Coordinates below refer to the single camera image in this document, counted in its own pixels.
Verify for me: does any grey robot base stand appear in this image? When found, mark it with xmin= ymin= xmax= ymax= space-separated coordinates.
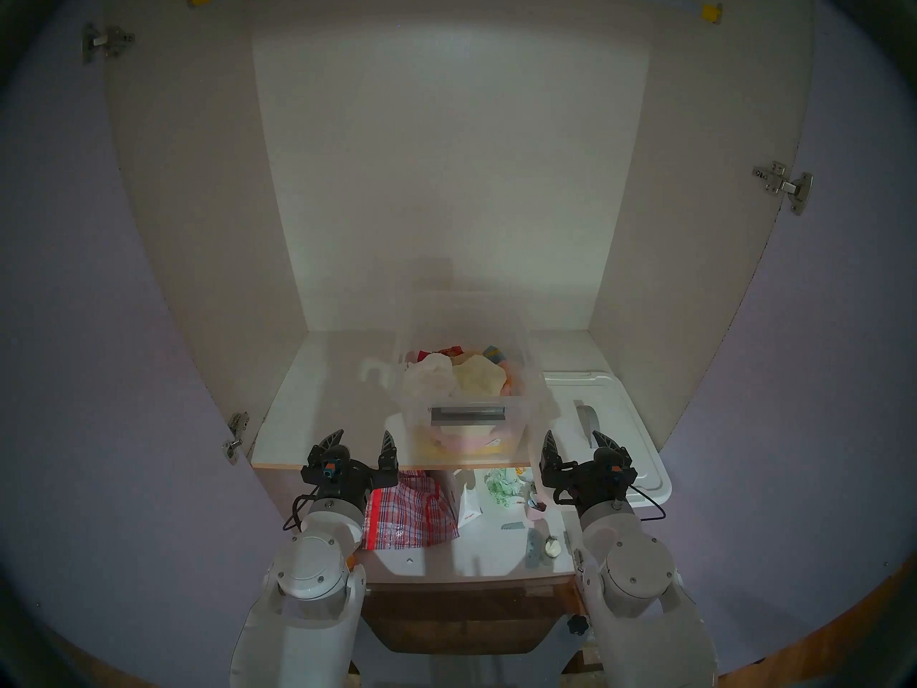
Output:
xmin=351 ymin=608 xmax=602 ymax=688

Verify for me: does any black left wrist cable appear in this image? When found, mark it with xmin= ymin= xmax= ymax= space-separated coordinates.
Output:
xmin=283 ymin=489 xmax=316 ymax=533

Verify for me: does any brown wooden drawer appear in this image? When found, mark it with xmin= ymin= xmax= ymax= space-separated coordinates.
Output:
xmin=362 ymin=583 xmax=574 ymax=655

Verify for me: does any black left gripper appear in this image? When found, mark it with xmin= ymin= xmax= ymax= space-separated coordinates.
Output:
xmin=299 ymin=428 xmax=400 ymax=505

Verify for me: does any lilac wardrobe door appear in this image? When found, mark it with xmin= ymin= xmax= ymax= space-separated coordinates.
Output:
xmin=595 ymin=0 xmax=917 ymax=677
xmin=0 ymin=0 xmax=320 ymax=688

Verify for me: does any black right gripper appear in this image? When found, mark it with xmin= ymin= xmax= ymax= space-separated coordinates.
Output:
xmin=538 ymin=429 xmax=639 ymax=512

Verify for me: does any red plaid woven bag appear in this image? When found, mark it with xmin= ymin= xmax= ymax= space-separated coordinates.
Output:
xmin=362 ymin=470 xmax=461 ymax=551

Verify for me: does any cream clothing item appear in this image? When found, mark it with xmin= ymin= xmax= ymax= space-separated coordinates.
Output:
xmin=453 ymin=355 xmax=506 ymax=399

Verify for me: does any steel door hinge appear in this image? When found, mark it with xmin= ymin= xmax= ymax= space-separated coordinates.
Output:
xmin=222 ymin=411 xmax=249 ymax=465
xmin=81 ymin=24 xmax=135 ymax=65
xmin=752 ymin=162 xmax=814 ymax=216

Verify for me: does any green patterned cloth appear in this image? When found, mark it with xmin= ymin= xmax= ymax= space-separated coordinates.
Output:
xmin=484 ymin=470 xmax=529 ymax=508

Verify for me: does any clear plastic storage bin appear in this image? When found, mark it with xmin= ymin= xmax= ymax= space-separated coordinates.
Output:
xmin=390 ymin=290 xmax=545 ymax=469

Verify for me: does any white wooden wardrobe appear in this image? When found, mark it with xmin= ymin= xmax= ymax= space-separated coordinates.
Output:
xmin=104 ymin=0 xmax=817 ymax=587

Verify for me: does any white paper bag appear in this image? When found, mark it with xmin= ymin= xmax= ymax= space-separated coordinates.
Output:
xmin=455 ymin=479 xmax=482 ymax=530

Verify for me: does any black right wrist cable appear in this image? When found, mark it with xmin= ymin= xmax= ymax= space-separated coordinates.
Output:
xmin=630 ymin=482 xmax=666 ymax=522

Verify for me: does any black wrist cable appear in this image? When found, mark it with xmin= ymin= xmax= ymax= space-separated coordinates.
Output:
xmin=630 ymin=482 xmax=666 ymax=522
xmin=283 ymin=489 xmax=316 ymax=533

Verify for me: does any white bin lid grey handle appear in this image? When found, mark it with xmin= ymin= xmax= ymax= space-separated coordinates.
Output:
xmin=541 ymin=370 xmax=673 ymax=508

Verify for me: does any white clothing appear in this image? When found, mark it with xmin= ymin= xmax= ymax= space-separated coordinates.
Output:
xmin=403 ymin=355 xmax=456 ymax=402

